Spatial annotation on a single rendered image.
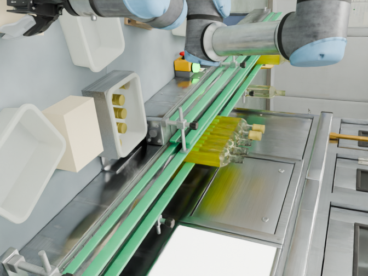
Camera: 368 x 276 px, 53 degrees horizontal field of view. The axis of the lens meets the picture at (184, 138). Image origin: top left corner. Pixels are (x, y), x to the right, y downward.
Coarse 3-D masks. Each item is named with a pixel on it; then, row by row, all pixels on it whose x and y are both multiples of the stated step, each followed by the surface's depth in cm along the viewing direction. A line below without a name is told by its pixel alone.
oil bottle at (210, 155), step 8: (200, 144) 133; (192, 152) 130; (200, 152) 129; (208, 152) 128; (216, 152) 127; (224, 152) 127; (184, 160) 134; (192, 160) 132; (200, 160) 131; (208, 160) 129; (216, 160) 128; (224, 160) 127
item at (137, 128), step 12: (120, 84) 106; (132, 84) 116; (108, 96) 102; (132, 96) 118; (108, 108) 103; (132, 108) 121; (144, 108) 120; (120, 120) 121; (132, 120) 123; (144, 120) 122; (132, 132) 124; (144, 132) 123; (132, 144) 118; (120, 156) 112
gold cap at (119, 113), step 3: (114, 108) 115; (117, 108) 114; (120, 108) 114; (123, 108) 114; (114, 111) 114; (117, 111) 114; (120, 111) 113; (123, 111) 114; (126, 111) 116; (114, 114) 114; (117, 114) 114; (120, 114) 113; (123, 114) 114; (126, 114) 116; (117, 117) 115; (120, 117) 114; (123, 117) 115
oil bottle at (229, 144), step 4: (204, 136) 138; (200, 140) 136; (204, 140) 136; (208, 140) 135; (212, 140) 135; (216, 140) 135; (220, 140) 135; (224, 140) 134; (228, 140) 134; (208, 144) 133; (212, 144) 133; (216, 144) 133; (220, 144) 132; (224, 144) 132; (228, 144) 132; (232, 144) 132; (228, 148) 131; (232, 148) 132; (232, 152) 132
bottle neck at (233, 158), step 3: (231, 156) 127; (234, 156) 127; (237, 156) 127; (240, 156) 126; (243, 156) 126; (231, 159) 127; (234, 159) 127; (237, 159) 126; (240, 159) 126; (243, 159) 128; (231, 162) 128; (234, 162) 127; (237, 162) 127; (240, 162) 126; (243, 162) 127
